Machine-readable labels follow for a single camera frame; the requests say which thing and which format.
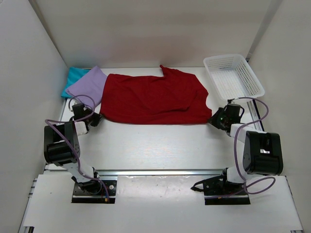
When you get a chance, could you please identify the aluminium right side rail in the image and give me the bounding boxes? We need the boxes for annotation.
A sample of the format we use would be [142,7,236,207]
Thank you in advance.
[247,100,264,131]

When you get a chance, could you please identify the aluminium rail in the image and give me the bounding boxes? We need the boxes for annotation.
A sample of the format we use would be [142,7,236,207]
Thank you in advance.
[247,100,264,131]
[45,169,229,177]

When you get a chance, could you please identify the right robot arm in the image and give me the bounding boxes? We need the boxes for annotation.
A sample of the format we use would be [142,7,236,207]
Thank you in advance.
[208,103,284,194]

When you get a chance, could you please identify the aluminium front rail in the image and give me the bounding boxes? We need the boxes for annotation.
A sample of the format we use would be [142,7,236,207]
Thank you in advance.
[45,169,229,177]

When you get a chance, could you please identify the teal t shirt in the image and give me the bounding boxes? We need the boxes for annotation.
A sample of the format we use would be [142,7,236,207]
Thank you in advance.
[61,67,90,99]

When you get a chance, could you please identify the purple t shirt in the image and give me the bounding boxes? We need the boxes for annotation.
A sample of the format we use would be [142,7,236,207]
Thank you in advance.
[66,66,107,107]

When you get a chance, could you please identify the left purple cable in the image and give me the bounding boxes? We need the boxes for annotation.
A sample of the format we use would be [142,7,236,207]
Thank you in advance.
[45,94,110,199]

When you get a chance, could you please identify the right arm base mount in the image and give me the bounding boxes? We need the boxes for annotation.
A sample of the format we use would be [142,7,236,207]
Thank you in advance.
[190,174,250,205]

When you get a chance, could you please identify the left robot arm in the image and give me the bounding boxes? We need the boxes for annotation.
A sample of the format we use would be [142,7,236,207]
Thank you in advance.
[44,103,103,194]

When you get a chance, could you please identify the red t shirt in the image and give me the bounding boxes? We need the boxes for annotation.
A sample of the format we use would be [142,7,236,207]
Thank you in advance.
[100,66,212,125]

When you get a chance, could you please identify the white plastic basket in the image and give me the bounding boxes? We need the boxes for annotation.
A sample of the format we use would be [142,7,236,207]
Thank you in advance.
[203,54,265,101]

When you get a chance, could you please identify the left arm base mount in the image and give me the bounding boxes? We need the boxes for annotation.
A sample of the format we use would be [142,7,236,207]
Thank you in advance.
[71,177,117,204]

